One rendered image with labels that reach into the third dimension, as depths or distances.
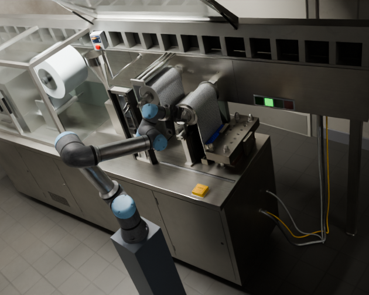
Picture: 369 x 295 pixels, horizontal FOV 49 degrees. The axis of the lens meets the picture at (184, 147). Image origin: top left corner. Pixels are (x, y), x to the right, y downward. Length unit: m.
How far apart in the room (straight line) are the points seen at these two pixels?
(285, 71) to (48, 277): 2.42
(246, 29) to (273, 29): 0.15
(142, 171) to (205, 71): 0.74
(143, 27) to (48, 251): 2.09
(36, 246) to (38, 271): 0.30
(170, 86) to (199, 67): 0.22
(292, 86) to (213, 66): 0.49
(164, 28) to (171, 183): 0.94
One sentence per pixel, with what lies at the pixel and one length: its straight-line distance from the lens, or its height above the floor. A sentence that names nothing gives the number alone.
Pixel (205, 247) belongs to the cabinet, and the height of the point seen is 0.40.
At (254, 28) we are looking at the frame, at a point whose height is 1.63.
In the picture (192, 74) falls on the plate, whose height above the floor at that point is 1.32.
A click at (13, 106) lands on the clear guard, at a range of 3.25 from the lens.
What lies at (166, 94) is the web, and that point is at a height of 1.32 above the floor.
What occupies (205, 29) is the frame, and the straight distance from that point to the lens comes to 2.37.
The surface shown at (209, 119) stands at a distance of 2.41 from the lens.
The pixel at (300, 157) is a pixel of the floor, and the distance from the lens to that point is 3.80.
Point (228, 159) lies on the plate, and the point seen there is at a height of 1.01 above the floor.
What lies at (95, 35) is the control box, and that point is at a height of 1.70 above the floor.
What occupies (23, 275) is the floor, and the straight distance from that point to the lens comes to 3.68.
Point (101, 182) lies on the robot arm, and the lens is 2.06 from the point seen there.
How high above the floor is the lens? 2.47
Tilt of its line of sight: 37 degrees down
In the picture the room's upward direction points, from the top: 16 degrees counter-clockwise
